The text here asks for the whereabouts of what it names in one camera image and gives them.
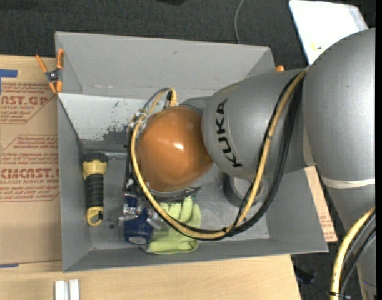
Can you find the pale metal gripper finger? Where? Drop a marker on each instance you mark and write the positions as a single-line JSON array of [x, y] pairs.
[[127, 218], [154, 222]]

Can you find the grey metal bin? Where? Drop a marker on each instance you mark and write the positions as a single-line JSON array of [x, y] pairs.
[[165, 64]]

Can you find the yellow and black flashlight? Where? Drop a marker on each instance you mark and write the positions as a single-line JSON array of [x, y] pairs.
[[94, 186]]

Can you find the light green cloth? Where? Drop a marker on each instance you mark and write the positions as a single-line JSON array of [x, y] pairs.
[[178, 230]]

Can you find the grey tape roll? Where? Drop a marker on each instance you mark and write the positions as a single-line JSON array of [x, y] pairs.
[[237, 187]]

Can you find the brown cardboard board, red print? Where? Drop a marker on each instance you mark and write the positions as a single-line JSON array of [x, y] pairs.
[[25, 223]]

